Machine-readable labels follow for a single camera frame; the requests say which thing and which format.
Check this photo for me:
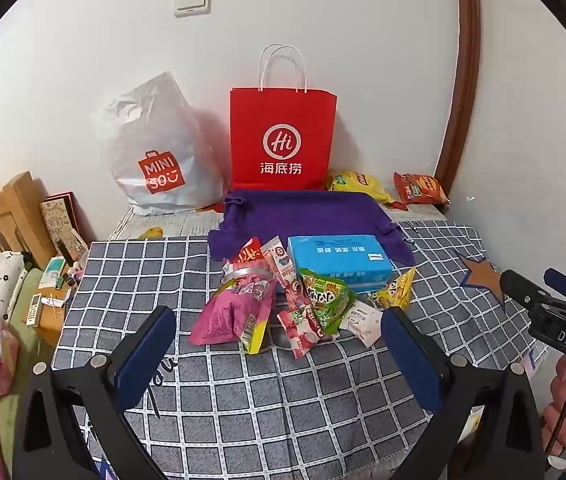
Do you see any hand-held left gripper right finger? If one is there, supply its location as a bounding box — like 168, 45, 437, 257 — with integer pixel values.
382, 306, 546, 480

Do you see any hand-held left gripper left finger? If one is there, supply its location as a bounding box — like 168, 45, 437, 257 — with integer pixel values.
12, 305, 178, 480

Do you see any yellow triangular snack packet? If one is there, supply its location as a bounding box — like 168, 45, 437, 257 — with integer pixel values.
369, 266, 416, 310

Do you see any green snack packet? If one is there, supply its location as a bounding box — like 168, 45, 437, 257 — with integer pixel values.
299, 269, 358, 337

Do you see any red snack packet gold print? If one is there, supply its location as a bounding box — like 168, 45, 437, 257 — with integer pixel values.
223, 236, 266, 273

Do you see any long pink stick snack packet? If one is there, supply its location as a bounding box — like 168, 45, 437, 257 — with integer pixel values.
260, 236, 320, 321

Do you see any person's right hand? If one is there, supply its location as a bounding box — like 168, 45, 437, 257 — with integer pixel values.
540, 355, 566, 457

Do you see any small white snack packet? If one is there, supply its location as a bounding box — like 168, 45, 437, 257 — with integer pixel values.
339, 302, 384, 348

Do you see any wooden bedside table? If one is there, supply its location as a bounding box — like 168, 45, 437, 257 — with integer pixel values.
20, 260, 81, 346

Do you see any grey checked blanket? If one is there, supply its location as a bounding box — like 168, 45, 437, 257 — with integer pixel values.
53, 227, 548, 480

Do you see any pink strawberry snack packet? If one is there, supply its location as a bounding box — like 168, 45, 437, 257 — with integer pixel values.
277, 306, 329, 360

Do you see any white remote control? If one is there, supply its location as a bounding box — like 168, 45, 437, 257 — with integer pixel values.
24, 294, 44, 327

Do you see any small teal and white box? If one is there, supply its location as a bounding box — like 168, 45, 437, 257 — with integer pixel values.
43, 256, 69, 286

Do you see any blue tissue pack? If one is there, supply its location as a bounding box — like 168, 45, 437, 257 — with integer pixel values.
287, 234, 395, 293

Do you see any fruit print bed sheet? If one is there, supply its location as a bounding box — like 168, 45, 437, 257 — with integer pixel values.
108, 200, 448, 241

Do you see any red chip bag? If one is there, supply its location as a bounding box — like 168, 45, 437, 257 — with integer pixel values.
394, 172, 450, 206

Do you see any green bed sheet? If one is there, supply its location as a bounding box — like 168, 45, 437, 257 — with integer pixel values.
0, 267, 64, 476

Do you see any red box with patterned front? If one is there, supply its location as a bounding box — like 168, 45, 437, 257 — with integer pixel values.
40, 191, 96, 257

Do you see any purple towel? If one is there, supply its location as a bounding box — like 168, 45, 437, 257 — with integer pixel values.
207, 190, 416, 267

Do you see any yellow chip bag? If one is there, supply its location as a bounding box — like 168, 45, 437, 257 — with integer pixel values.
327, 170, 395, 206

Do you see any wooden headboard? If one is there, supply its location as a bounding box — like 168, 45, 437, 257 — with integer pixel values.
0, 171, 59, 261

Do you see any white plastic shopping bag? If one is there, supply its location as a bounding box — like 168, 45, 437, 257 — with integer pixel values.
90, 71, 226, 217

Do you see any red paper bag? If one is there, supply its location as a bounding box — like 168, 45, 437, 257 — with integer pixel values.
229, 44, 338, 192

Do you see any brown wooden door frame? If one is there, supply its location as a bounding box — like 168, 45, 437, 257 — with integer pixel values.
435, 0, 481, 196

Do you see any white wall light switch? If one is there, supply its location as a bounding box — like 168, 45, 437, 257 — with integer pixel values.
174, 0, 212, 17

